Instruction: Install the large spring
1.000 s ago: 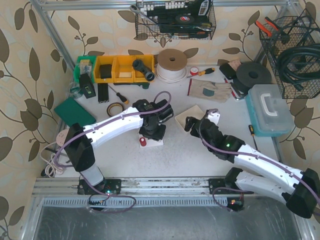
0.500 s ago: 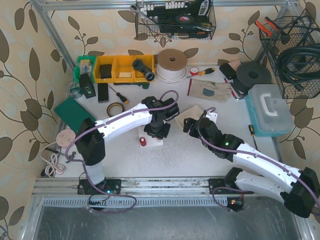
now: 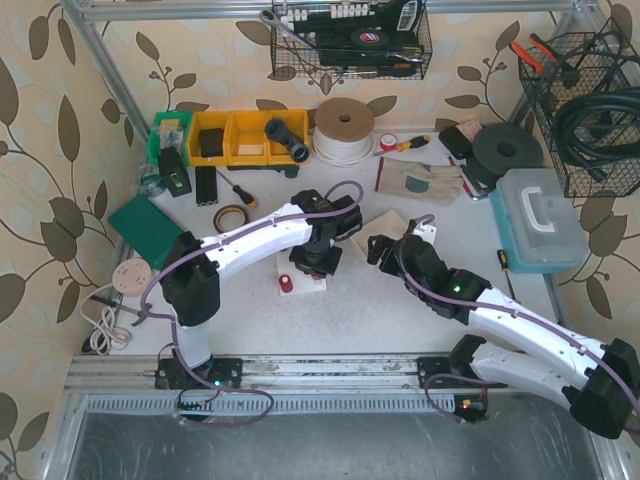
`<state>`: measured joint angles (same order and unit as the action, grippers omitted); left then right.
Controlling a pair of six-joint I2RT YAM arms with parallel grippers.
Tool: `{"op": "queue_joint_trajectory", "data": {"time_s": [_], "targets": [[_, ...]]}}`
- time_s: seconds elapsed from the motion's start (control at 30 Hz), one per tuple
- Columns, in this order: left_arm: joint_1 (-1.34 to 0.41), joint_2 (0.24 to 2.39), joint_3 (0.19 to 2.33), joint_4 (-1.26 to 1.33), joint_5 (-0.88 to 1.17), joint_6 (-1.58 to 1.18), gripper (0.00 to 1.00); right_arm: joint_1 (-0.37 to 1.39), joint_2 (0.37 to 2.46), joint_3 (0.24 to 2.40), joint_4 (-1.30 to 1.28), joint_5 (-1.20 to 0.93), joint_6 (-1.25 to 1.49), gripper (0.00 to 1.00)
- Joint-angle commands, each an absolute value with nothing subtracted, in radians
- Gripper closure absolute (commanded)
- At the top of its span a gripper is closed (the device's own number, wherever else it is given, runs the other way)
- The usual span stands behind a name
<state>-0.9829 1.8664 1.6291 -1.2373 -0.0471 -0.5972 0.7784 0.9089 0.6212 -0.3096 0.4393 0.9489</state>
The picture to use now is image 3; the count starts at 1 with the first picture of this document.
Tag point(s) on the black pipe fitting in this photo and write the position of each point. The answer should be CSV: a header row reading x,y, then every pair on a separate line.
x,y
277,131

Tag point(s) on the white cable spool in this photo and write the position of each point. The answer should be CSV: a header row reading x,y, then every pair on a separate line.
x,y
343,134

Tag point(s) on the small black yellow screwdriver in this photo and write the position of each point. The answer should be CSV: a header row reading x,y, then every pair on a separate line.
x,y
501,255

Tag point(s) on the teal clear toolbox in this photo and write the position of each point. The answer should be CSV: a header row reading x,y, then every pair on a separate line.
x,y
538,227

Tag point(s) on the top wire basket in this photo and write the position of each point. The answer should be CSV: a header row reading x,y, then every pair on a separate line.
x,y
369,39

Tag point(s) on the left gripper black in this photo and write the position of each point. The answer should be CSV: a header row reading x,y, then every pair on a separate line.
x,y
315,260

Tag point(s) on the green storage bin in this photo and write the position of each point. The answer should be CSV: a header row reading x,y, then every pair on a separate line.
x,y
169,129

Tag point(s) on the black green meter device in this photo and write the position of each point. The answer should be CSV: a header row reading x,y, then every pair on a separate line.
x,y
173,172

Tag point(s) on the black aluminium extrusion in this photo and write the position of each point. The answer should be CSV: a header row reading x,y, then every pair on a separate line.
x,y
206,186

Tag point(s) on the glass jar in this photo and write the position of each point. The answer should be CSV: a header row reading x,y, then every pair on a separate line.
x,y
150,182

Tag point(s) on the black disc spool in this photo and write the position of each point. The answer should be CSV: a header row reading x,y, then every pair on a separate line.
x,y
498,148

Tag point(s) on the beige work glove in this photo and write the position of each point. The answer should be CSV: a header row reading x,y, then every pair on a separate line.
x,y
439,184

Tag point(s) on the yellow handled screwdriver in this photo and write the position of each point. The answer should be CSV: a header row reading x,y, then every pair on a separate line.
x,y
247,198

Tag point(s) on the small claw hammer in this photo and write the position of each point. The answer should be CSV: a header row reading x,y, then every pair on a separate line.
x,y
140,316

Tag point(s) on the pink sanding disc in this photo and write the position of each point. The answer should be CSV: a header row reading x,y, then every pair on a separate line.
x,y
132,276

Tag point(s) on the red handled tool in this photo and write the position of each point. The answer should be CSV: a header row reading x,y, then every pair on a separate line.
x,y
466,186

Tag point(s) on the wire basket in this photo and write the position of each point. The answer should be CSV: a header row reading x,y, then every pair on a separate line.
x,y
369,39
587,109

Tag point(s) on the green notebook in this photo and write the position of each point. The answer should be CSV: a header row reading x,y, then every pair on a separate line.
x,y
147,229

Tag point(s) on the black sanding block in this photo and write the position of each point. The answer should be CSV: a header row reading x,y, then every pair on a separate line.
x,y
455,142

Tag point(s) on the red white tape roll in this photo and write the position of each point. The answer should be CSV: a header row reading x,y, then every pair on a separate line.
x,y
388,142

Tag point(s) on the silver wrench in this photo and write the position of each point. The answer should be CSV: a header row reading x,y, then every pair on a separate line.
x,y
271,20

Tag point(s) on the yellow storage bin row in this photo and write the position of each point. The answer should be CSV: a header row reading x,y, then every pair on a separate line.
x,y
244,141

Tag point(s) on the white peg fixture plate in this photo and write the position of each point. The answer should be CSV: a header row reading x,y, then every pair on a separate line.
x,y
302,283

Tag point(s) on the right wire basket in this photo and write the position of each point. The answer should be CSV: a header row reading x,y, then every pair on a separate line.
x,y
587,109

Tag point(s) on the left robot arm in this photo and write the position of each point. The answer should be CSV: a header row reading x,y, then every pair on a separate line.
x,y
186,291

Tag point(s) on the aluminium front rail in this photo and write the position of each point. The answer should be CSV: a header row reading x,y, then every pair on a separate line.
x,y
278,384

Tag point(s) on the brown tape roll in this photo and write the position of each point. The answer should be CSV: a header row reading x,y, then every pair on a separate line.
x,y
229,218

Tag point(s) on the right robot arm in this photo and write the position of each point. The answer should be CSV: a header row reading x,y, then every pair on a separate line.
x,y
597,382

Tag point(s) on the white spring tray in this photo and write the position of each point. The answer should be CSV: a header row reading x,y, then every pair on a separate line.
x,y
389,224

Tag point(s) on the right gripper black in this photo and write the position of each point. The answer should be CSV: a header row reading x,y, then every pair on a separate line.
x,y
388,252

